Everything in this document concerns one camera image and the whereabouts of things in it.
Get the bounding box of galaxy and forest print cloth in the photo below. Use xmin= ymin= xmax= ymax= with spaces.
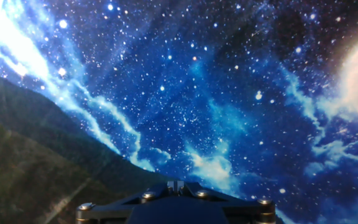
xmin=0 ymin=0 xmax=358 ymax=224

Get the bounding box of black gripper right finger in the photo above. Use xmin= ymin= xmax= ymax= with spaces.
xmin=175 ymin=180 xmax=277 ymax=224

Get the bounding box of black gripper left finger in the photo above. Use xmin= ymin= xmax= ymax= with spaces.
xmin=75 ymin=180 xmax=177 ymax=224

